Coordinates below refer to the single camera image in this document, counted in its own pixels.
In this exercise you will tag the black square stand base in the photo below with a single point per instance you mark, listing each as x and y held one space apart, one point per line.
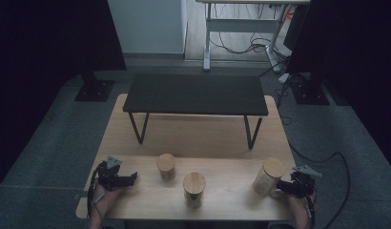
95 90
309 93

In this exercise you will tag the dark curtain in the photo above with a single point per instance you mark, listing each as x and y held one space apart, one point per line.
359 63
41 63

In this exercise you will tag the person's left hand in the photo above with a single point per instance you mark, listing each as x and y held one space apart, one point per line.
105 195

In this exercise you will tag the grain-filled glass jar wooden lid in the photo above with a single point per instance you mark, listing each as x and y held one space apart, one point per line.
268 176

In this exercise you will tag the short glass jar wooden lid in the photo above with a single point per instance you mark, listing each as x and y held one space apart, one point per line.
166 163

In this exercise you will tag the tall glass jar wooden lid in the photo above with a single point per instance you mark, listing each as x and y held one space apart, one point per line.
194 187

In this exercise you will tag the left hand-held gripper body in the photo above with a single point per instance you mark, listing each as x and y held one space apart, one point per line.
108 178

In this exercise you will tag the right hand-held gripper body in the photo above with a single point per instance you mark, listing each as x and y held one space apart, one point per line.
303 184

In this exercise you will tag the white metal-framed desk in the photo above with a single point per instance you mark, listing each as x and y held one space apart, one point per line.
241 25

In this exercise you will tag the white power strip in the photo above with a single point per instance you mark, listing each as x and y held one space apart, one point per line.
283 78

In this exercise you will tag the black metal-legged shelf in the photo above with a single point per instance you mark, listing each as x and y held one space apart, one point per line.
196 93

